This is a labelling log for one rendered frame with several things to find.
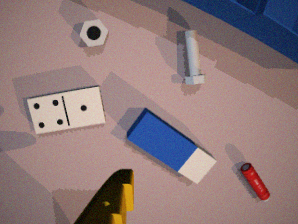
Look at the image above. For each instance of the white domino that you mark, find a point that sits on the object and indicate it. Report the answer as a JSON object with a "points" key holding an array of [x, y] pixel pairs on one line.
{"points": [[67, 109]]}

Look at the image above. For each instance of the blue and white eraser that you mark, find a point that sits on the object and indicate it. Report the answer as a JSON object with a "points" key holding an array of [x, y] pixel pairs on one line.
{"points": [[164, 142]]}

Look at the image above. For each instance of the blue bin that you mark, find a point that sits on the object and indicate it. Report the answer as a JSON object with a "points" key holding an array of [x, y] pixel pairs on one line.
{"points": [[274, 23]]}

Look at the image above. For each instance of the grey hex nut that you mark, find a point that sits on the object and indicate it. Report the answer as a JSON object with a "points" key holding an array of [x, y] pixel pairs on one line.
{"points": [[94, 33]]}

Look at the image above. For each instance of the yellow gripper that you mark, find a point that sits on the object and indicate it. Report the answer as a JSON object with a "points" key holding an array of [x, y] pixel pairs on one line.
{"points": [[111, 202]]}

